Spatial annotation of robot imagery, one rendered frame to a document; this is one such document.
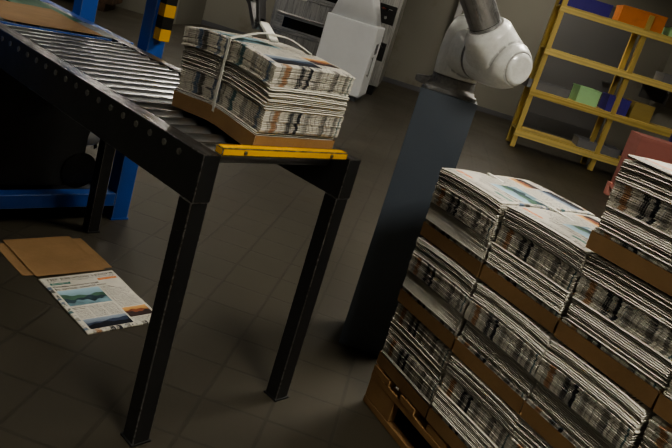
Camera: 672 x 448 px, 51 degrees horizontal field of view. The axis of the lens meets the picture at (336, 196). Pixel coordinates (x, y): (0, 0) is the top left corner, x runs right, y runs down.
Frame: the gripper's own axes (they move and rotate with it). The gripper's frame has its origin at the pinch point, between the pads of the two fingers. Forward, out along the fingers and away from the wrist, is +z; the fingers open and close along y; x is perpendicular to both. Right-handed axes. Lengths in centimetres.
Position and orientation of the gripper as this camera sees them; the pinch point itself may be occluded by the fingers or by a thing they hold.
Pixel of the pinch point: (286, 17)
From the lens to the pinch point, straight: 187.5
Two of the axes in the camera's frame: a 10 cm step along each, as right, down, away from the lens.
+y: -5.6, 6.3, 5.3
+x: -6.7, 0.3, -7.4
